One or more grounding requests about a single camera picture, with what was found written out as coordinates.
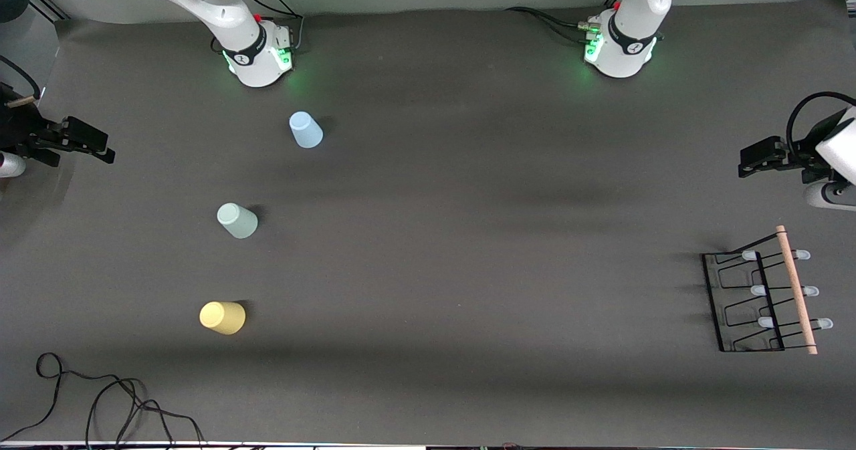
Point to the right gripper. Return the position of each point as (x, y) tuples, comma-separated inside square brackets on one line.
[(20, 131)]

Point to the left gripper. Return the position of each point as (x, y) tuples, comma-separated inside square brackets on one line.
[(802, 154)]

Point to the pale green plastic cup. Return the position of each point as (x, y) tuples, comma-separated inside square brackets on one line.
[(237, 220)]

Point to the yellow plastic cup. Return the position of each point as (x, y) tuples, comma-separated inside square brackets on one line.
[(222, 317)]

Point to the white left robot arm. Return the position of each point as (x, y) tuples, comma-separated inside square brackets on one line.
[(635, 9)]

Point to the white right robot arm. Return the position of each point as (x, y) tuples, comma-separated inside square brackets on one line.
[(227, 9)]

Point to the light blue plastic cup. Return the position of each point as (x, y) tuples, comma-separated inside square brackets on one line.
[(305, 130)]

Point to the dark grey table mat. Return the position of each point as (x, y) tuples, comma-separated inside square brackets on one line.
[(535, 370)]

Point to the black frame rail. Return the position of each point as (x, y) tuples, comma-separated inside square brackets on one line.
[(47, 3)]

